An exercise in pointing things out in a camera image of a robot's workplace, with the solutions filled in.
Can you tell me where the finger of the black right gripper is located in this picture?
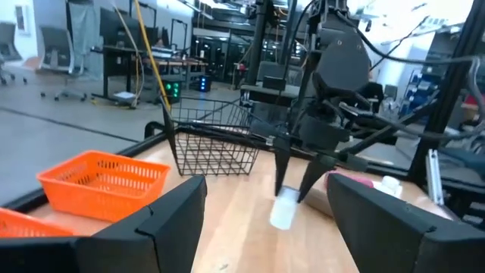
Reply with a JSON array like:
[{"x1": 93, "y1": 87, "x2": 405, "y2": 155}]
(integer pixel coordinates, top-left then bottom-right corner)
[
  {"x1": 297, "y1": 154, "x2": 336, "y2": 204},
  {"x1": 273, "y1": 138, "x2": 292, "y2": 197}
]

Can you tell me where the black background post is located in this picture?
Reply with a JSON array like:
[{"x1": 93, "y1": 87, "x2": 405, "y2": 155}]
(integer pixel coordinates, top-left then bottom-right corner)
[{"x1": 245, "y1": 0, "x2": 274, "y2": 86}]

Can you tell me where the pink bandage roll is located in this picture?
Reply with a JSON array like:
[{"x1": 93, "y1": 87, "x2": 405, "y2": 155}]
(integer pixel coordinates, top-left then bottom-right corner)
[{"x1": 324, "y1": 170, "x2": 375, "y2": 190}]

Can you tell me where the yellow cable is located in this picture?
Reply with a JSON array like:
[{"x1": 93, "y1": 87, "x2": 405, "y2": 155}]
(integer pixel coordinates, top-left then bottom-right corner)
[{"x1": 132, "y1": 0, "x2": 172, "y2": 111}]

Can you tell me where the black box with green lights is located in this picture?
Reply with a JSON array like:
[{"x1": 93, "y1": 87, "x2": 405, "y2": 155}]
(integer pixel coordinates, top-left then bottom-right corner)
[{"x1": 161, "y1": 79, "x2": 183, "y2": 105}]

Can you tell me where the white plastic medicine bottle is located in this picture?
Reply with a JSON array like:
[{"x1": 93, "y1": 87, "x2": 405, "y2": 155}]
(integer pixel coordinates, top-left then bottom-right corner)
[
  {"x1": 373, "y1": 175, "x2": 403, "y2": 199},
  {"x1": 269, "y1": 186, "x2": 300, "y2": 231}
]

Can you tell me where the black box with blue lights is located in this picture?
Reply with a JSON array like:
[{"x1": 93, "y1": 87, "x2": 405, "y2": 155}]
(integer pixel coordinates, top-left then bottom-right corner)
[{"x1": 196, "y1": 74, "x2": 212, "y2": 93}]

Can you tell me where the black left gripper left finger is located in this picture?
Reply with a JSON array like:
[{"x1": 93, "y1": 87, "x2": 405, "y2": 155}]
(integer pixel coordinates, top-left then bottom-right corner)
[{"x1": 0, "y1": 174, "x2": 208, "y2": 273}]

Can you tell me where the grey office chair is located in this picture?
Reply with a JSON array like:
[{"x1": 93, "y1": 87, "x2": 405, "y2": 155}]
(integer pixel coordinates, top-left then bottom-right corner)
[
  {"x1": 0, "y1": 21, "x2": 28, "y2": 86},
  {"x1": 37, "y1": 25, "x2": 89, "y2": 102}
]

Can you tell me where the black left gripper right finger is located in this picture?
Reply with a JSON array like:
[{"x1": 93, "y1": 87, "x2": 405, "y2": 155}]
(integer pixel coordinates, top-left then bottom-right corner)
[{"x1": 327, "y1": 173, "x2": 485, "y2": 273}]

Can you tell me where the orange plastic basket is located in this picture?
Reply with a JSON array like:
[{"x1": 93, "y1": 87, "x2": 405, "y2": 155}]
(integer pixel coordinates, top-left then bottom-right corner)
[
  {"x1": 36, "y1": 149, "x2": 171, "y2": 223},
  {"x1": 0, "y1": 207, "x2": 76, "y2": 239}
]

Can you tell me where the dark background desk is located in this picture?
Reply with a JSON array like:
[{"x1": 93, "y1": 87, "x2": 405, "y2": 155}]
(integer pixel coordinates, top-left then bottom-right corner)
[{"x1": 90, "y1": 44, "x2": 209, "y2": 103}]

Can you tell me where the silver metal bracket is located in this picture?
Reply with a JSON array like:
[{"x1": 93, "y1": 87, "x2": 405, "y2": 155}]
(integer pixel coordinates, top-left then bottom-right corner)
[{"x1": 425, "y1": 148, "x2": 445, "y2": 206}]

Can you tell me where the black wire basket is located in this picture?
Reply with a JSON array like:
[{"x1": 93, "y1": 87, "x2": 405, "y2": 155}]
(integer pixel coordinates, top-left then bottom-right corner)
[{"x1": 161, "y1": 96, "x2": 262, "y2": 177}]

